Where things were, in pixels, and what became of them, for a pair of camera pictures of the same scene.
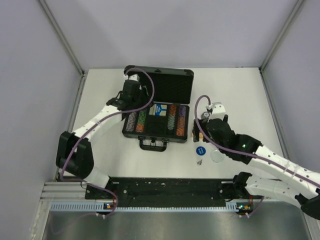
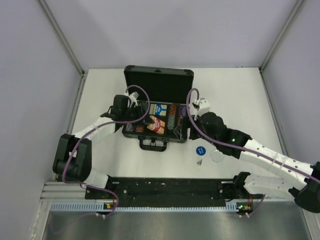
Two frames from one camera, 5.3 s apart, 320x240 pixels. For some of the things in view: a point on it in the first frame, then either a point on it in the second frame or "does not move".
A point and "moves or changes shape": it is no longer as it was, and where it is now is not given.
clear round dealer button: (217, 156) does not move
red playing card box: (201, 135) moves or changes shape
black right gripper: (202, 122) does not move
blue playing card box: (157, 109) does not move
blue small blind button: (200, 150) does not move
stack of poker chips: (205, 115) moves or changes shape
